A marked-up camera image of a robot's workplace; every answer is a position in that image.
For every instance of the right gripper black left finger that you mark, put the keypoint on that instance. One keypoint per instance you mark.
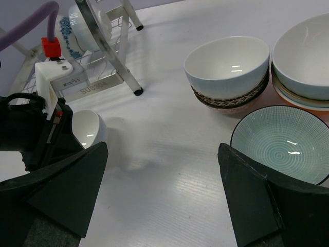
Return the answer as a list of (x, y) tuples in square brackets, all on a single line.
[(53, 206)]

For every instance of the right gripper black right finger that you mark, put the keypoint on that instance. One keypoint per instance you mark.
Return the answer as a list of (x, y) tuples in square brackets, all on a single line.
[(268, 208)]

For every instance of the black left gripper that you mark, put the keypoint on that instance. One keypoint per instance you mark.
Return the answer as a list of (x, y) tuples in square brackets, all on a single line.
[(41, 138)]

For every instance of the white bowl front stack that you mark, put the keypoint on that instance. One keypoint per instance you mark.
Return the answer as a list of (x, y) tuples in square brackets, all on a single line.
[(89, 128)]

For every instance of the white bowl dark band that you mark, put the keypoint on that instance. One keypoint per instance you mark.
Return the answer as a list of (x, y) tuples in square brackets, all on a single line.
[(81, 30)]

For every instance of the blue floral bowl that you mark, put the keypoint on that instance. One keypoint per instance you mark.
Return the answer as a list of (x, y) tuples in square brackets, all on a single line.
[(70, 47)]

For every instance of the stainless steel dish rack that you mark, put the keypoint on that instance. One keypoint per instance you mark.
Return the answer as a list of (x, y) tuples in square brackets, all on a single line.
[(34, 37)]

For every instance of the pale green bowl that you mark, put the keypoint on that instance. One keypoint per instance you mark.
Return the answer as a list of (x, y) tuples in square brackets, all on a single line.
[(287, 139)]

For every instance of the white bowl brown pattern stack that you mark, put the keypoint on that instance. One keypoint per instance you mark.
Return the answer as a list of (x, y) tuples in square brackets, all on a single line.
[(229, 74)]

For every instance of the white bowl orange stack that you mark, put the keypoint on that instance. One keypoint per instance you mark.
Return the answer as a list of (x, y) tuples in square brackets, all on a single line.
[(300, 64)]

